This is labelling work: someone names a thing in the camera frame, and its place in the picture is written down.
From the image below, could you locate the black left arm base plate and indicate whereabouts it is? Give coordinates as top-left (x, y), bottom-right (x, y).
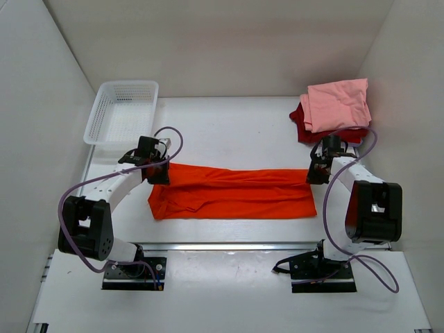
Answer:
top-left (101, 256), bottom-right (167, 291)

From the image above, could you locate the white plastic basket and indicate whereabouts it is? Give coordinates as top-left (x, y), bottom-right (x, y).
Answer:
top-left (83, 80), bottom-right (159, 146)

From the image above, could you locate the dark red folded t-shirt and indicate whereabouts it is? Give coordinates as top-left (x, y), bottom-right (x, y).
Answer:
top-left (289, 103), bottom-right (368, 144)

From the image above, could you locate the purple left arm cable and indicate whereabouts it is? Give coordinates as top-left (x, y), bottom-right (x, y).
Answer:
top-left (57, 126), bottom-right (184, 291)

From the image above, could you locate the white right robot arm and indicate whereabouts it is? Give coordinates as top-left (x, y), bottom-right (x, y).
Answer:
top-left (306, 135), bottom-right (403, 278)

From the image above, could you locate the aluminium table rail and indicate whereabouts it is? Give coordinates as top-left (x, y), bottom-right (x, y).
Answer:
top-left (64, 145), bottom-right (393, 254)

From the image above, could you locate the pink folded t-shirt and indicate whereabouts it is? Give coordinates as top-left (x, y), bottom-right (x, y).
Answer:
top-left (300, 78), bottom-right (371, 133)

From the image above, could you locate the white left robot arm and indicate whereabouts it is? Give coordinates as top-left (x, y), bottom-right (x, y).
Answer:
top-left (62, 136), bottom-right (171, 276)

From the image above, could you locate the orange t-shirt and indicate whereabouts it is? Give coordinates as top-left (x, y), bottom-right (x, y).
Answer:
top-left (148, 164), bottom-right (317, 220)

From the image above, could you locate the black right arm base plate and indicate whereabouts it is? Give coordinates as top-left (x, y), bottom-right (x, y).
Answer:
top-left (272, 241), bottom-right (357, 293)

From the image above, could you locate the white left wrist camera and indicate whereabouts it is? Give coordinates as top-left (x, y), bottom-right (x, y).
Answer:
top-left (159, 138), bottom-right (171, 150)

